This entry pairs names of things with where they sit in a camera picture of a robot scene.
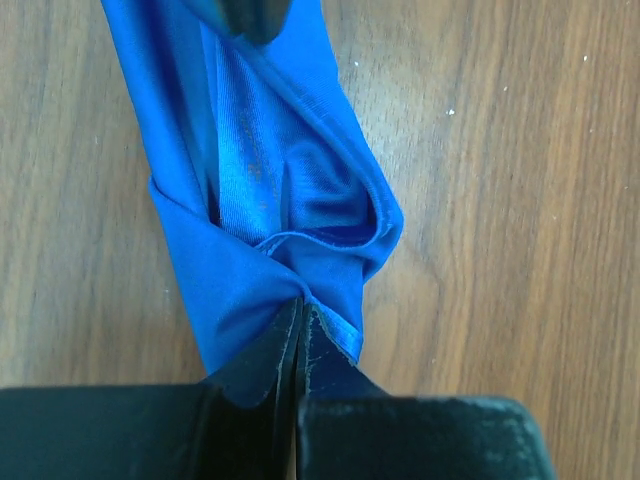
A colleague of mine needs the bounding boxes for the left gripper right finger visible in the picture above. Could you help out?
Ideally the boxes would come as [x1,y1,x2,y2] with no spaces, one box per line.
[296,306,556,479]

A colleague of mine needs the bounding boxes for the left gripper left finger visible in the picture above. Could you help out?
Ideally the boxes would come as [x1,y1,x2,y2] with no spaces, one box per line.
[1,300,303,479]

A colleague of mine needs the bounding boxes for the blue cloth napkin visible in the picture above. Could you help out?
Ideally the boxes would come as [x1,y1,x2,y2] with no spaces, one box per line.
[99,0,405,406]

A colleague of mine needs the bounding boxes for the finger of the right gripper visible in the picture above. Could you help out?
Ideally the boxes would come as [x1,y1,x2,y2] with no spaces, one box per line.
[199,0,292,45]

